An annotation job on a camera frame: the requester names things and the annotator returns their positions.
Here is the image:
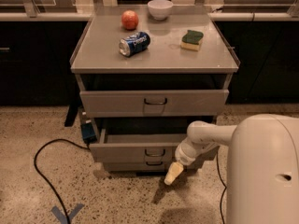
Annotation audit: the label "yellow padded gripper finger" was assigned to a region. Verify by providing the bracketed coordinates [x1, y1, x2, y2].
[164, 161, 184, 185]

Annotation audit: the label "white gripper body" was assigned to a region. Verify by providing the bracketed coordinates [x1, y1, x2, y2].
[175, 138, 217, 166]

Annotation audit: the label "grey drawer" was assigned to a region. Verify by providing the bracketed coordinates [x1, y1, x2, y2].
[102, 161, 206, 174]
[90, 130, 186, 163]
[80, 90, 229, 118]

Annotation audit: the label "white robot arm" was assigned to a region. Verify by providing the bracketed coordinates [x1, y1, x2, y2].
[164, 114, 299, 224]

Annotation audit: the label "grey bottom drawer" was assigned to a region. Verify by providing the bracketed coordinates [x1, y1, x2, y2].
[102, 161, 206, 174]

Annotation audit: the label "grey drawer cabinet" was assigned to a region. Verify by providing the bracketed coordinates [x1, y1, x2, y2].
[69, 5, 241, 173]

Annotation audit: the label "grey top drawer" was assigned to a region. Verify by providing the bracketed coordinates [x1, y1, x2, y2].
[80, 90, 229, 118]

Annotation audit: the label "blue power adapter box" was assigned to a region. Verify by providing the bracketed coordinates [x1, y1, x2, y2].
[80, 120, 97, 144]

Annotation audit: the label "green yellow sponge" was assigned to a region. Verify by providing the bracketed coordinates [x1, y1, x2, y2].
[180, 30, 204, 50]

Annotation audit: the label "blue Pepsi can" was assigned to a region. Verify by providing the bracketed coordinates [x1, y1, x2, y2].
[119, 32, 150, 57]

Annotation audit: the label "orange round fruit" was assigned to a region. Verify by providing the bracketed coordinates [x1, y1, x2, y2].
[121, 10, 139, 30]

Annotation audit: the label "white bowl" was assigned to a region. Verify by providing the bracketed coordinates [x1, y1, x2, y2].
[148, 0, 173, 20]

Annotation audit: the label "dark lower counter cabinets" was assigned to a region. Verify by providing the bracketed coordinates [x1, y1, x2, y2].
[0, 21, 299, 105]

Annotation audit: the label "black cable right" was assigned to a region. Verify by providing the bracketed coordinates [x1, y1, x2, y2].
[215, 149, 228, 224]

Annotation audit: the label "black cable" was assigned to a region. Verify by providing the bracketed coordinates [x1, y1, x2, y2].
[215, 149, 228, 224]
[33, 138, 94, 224]

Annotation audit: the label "black cable left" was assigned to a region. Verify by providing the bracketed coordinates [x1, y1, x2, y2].
[33, 138, 94, 224]

